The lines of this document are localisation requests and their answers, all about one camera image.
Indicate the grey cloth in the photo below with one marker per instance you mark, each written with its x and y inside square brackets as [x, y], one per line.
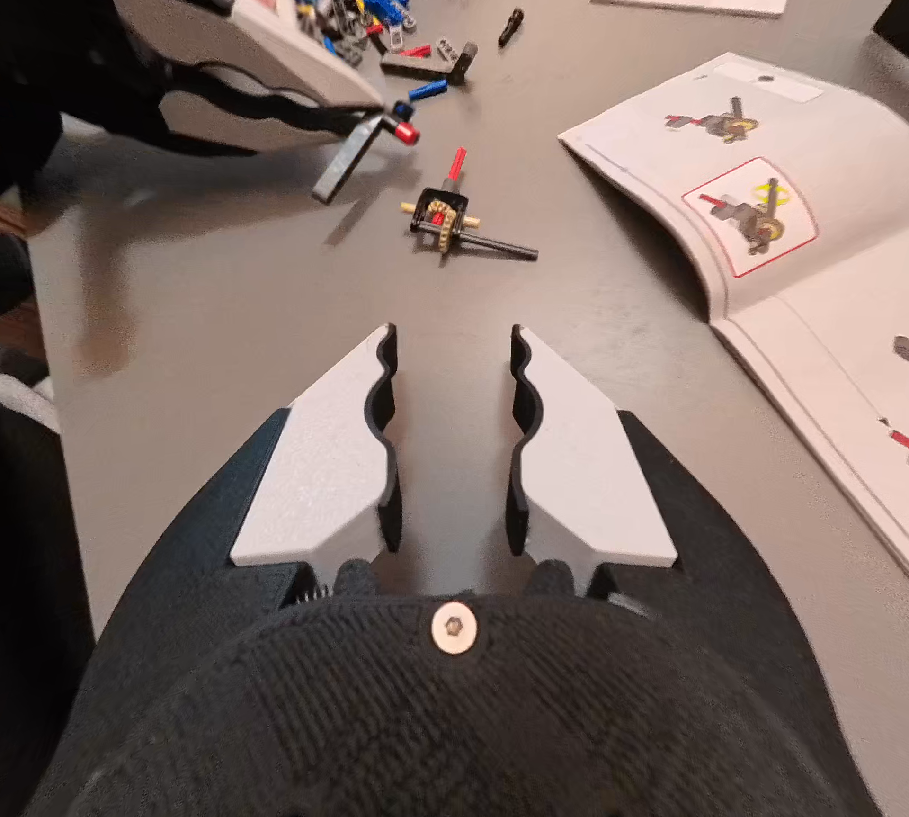
[25, 401]

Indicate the black gear frame assembly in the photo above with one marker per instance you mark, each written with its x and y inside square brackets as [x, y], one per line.
[445, 227]

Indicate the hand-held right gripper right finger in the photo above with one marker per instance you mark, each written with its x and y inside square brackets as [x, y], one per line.
[589, 476]

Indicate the light grey short beam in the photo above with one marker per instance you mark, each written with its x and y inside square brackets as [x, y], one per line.
[447, 50]

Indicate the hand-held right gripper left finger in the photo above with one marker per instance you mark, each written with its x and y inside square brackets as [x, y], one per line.
[319, 476]

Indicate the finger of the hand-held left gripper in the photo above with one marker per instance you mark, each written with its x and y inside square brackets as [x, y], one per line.
[234, 124]
[284, 57]

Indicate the dark grey angled beam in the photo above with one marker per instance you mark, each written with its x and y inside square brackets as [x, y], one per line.
[426, 67]

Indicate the grey beam yellow axle assembly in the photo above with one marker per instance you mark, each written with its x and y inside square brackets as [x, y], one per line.
[348, 160]

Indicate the black connector pin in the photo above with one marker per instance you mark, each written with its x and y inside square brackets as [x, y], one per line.
[510, 28]

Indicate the red pin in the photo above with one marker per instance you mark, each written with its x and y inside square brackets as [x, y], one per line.
[415, 52]

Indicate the blue pin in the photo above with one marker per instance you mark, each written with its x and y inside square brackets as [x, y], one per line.
[426, 89]

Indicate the open instruction booklet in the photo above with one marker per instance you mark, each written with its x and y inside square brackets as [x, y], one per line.
[817, 334]

